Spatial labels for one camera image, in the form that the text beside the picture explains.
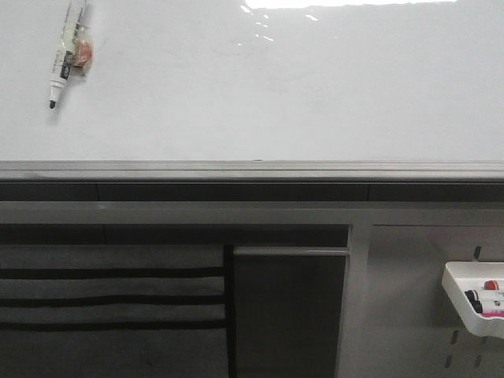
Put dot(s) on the white plastic marker tray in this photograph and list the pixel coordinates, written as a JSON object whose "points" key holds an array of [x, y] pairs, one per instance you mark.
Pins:
{"points": [[461, 276]]}

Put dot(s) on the dark grey cabinet panel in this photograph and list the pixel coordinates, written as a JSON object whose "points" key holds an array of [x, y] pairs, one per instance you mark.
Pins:
{"points": [[288, 303]]}

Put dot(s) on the pink marker in tray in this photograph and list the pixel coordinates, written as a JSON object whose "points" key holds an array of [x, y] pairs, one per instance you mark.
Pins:
{"points": [[493, 313]]}

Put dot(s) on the black-capped marker in tray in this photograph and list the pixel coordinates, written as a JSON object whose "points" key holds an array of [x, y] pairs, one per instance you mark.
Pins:
{"points": [[484, 300]]}

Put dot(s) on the red-capped marker in tray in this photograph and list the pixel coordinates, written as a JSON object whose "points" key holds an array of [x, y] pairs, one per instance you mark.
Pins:
{"points": [[492, 285]]}

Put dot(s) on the white whiteboard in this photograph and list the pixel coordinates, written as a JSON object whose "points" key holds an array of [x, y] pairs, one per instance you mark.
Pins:
{"points": [[336, 90]]}

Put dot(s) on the grey pegboard panel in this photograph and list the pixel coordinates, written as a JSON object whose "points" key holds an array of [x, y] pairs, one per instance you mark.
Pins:
{"points": [[408, 325]]}

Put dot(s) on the grey black-striped fabric organizer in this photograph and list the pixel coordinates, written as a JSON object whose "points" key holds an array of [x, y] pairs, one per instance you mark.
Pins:
{"points": [[116, 311]]}

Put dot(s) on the white black-tipped whiteboard marker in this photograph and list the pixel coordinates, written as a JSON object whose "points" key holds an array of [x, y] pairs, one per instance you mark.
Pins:
{"points": [[74, 52]]}

